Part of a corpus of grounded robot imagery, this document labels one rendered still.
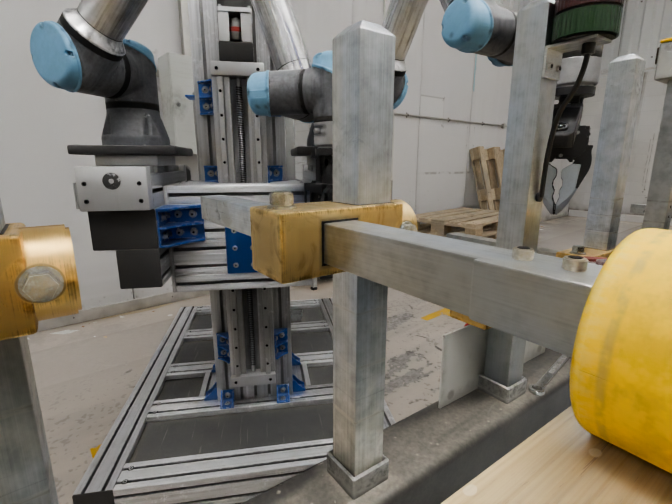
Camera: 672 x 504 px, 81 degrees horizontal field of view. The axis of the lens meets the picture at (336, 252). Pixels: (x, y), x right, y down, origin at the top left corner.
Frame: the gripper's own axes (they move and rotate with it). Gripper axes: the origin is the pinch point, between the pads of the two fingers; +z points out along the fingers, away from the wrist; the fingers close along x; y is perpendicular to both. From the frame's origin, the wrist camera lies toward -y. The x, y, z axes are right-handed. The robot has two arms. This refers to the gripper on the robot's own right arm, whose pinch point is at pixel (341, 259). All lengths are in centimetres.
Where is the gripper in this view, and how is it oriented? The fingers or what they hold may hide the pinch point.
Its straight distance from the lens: 72.9
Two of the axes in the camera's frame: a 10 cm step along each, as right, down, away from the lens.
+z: 0.0, 9.7, 2.3
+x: -8.1, 1.3, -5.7
